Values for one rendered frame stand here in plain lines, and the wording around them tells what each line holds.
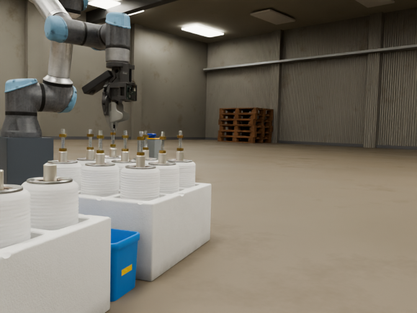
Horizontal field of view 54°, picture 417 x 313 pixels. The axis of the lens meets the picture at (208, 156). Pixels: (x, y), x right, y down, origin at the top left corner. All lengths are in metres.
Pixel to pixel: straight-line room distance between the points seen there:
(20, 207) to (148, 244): 0.38
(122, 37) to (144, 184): 0.53
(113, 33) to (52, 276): 0.84
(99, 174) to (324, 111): 10.91
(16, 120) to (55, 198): 1.02
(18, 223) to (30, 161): 1.06
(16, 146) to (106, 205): 0.76
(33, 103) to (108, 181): 0.77
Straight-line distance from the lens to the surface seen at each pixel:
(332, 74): 11.77
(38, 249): 0.65
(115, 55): 1.31
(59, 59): 1.76
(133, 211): 0.95
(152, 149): 1.42
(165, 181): 1.08
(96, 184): 1.04
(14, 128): 1.73
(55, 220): 0.73
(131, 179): 0.98
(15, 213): 0.65
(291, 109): 12.28
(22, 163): 1.69
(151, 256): 0.95
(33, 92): 1.74
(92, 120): 11.55
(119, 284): 0.88
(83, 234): 0.73
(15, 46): 10.80
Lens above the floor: 0.35
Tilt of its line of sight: 4 degrees down
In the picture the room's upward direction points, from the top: 2 degrees clockwise
